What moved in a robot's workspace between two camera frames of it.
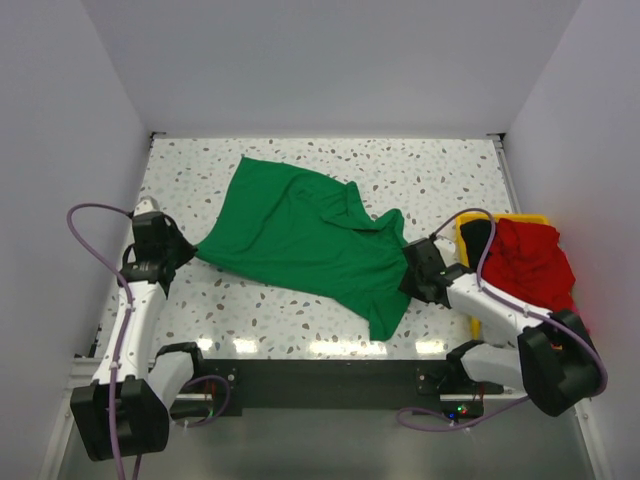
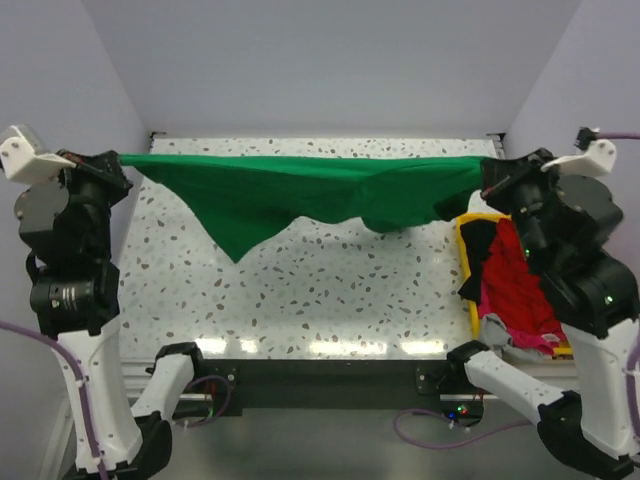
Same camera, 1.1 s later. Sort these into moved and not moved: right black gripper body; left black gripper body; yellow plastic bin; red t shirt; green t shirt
Moved: right black gripper body; green t shirt; left black gripper body
Not moved: red t shirt; yellow plastic bin
